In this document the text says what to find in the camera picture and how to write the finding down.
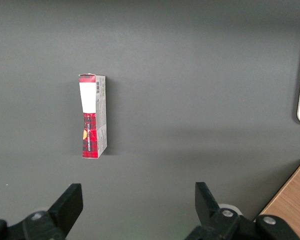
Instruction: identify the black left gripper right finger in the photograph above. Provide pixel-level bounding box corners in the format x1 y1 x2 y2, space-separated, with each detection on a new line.
184 181 300 240

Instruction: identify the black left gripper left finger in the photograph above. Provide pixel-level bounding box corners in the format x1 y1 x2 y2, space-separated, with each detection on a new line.
0 183 84 240

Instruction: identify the wooden drawer cabinet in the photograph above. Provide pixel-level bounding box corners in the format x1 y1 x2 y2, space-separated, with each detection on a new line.
253 158 300 240

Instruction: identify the red plaid carton box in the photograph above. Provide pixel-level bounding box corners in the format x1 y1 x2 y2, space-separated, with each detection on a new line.
78 73 108 159

